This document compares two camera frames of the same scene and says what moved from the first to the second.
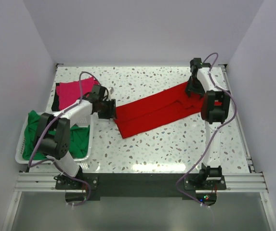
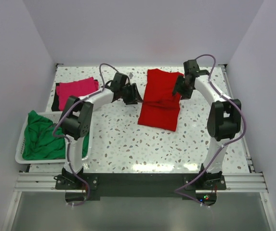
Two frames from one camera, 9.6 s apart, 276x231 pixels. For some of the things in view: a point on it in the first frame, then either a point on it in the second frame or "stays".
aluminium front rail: x=234 y=182 stays
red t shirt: x=142 y=112 -> x=160 y=108
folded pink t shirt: x=68 y=93 stays
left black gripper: x=111 y=113 -> x=135 y=96
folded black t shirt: x=55 y=106 stays
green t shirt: x=78 y=142 stays
